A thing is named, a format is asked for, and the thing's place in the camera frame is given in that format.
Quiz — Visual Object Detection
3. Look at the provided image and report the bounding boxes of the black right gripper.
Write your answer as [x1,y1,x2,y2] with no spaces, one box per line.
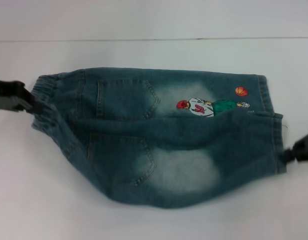
[280,126,308,165]

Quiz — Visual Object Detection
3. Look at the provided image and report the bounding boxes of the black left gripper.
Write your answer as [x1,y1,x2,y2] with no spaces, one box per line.
[0,77,46,116]

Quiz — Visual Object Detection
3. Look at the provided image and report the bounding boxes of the blue denim shorts with embroidery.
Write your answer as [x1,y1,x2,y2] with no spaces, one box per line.
[30,66,288,208]

